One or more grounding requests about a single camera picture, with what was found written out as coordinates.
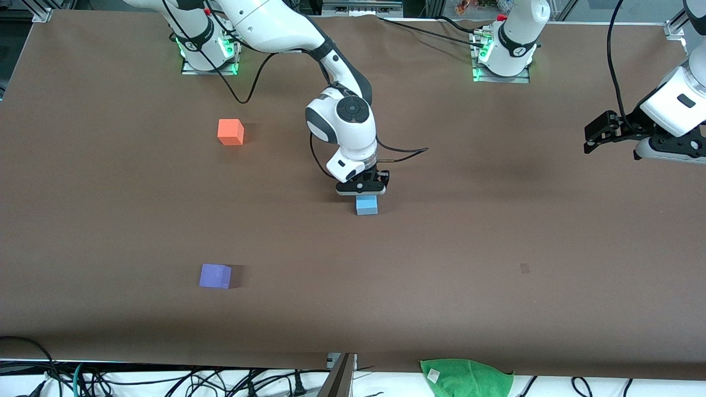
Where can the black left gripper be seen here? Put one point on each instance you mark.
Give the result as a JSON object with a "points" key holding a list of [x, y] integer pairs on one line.
{"points": [[628, 125]]}

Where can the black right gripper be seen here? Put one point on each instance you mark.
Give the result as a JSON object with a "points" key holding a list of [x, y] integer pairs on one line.
{"points": [[376, 177]]}

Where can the blue foam block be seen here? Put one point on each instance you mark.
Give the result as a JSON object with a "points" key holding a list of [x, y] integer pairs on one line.
{"points": [[367, 205]]}

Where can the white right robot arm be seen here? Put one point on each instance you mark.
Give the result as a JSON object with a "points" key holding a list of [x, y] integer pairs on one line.
{"points": [[265, 22]]}

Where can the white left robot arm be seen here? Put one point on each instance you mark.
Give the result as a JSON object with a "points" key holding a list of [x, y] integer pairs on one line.
{"points": [[518, 33]]}

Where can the orange foam block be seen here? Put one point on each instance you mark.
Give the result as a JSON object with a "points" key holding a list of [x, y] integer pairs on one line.
{"points": [[230, 132]]}

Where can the purple foam block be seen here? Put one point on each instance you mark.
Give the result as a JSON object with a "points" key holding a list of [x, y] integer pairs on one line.
{"points": [[215, 275]]}

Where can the brown table cover sheet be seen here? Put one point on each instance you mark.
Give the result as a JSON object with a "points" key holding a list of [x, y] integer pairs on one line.
{"points": [[386, 248]]}

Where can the black power plug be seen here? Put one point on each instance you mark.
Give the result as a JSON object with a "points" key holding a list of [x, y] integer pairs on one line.
{"points": [[299, 387]]}

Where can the green cloth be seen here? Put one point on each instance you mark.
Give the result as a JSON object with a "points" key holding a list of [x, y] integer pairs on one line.
{"points": [[469, 380]]}

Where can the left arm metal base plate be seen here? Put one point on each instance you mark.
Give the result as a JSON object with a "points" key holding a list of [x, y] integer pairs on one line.
{"points": [[521, 78]]}

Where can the aluminium frame profile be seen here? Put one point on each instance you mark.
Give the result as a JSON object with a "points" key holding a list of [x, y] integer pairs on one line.
{"points": [[674, 28]]}

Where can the silver metal rail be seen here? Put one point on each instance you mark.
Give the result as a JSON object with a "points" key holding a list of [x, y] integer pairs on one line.
{"points": [[361, 6]]}

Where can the grey metal post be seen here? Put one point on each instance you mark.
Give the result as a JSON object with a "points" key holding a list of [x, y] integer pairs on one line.
{"points": [[339, 380]]}

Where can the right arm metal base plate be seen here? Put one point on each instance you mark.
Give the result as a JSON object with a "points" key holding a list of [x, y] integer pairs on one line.
{"points": [[190, 70]]}

